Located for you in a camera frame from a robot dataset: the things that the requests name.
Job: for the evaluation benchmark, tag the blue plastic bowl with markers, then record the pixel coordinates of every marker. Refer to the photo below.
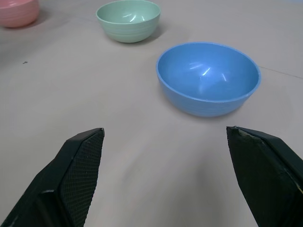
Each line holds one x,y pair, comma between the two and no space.
208,79

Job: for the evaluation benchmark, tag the pink plastic bowl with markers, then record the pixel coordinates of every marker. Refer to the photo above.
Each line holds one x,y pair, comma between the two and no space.
16,14

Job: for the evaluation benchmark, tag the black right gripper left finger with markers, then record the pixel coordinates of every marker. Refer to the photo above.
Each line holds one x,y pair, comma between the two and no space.
66,179

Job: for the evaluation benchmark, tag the green plastic bowl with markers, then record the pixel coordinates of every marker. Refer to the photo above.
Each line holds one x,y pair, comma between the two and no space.
129,20

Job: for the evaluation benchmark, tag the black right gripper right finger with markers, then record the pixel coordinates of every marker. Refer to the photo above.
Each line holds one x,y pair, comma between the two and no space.
265,177

